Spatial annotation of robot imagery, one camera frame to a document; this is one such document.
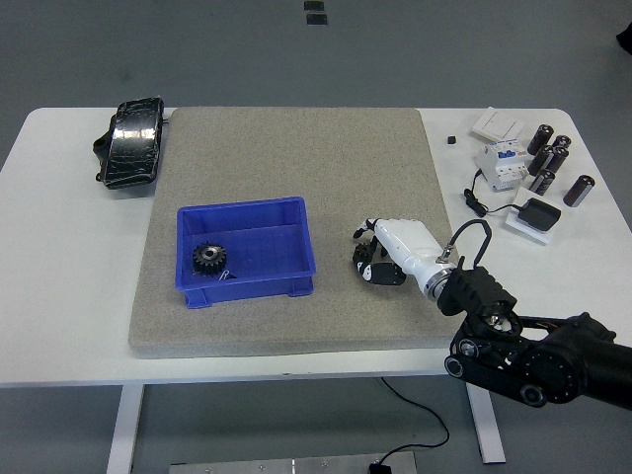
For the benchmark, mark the small black gear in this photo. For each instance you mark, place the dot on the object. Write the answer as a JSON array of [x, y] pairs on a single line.
[[366, 251]]

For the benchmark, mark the black floor socket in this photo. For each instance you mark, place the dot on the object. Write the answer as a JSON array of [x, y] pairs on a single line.
[[317, 19], [314, 5]]

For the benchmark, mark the blue plastic box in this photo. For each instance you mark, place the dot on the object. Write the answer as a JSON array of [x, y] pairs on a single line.
[[257, 237]]

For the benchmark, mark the large black gear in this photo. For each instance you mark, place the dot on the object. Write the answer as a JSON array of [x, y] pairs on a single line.
[[210, 258]]

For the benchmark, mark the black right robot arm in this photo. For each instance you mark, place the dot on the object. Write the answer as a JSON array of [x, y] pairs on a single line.
[[558, 365]]

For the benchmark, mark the black power adapter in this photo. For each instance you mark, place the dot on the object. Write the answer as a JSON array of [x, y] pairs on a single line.
[[540, 214]]

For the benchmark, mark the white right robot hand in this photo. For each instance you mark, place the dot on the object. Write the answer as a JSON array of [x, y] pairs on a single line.
[[410, 244]]

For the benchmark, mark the white table leg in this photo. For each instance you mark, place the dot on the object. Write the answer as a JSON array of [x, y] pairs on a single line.
[[486, 424], [123, 429]]

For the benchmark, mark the black object at room edge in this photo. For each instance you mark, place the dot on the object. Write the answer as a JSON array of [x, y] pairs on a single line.
[[626, 39]]

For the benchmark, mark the metal base plate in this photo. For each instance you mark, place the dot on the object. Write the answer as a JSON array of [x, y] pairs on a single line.
[[276, 466]]

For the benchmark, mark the grey-brown mat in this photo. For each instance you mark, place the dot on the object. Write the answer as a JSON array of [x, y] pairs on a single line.
[[296, 163]]

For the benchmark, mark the white wall switch plate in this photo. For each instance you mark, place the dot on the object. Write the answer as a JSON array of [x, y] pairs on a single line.
[[496, 123]]

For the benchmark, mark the black floor plug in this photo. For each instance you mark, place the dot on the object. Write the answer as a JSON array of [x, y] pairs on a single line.
[[378, 466]]

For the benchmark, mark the white circuit breaker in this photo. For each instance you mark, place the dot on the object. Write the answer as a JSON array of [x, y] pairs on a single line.
[[501, 165]]

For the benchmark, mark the dark cylindrical capacitor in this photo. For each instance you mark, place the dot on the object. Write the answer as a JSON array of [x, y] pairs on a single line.
[[558, 159], [543, 181], [539, 139], [578, 190], [562, 140], [539, 160]]

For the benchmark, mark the black tape-wrapped device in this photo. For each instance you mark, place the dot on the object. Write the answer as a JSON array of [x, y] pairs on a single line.
[[133, 148]]

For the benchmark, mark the white flat panel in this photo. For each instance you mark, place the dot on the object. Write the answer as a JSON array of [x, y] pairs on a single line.
[[535, 236]]

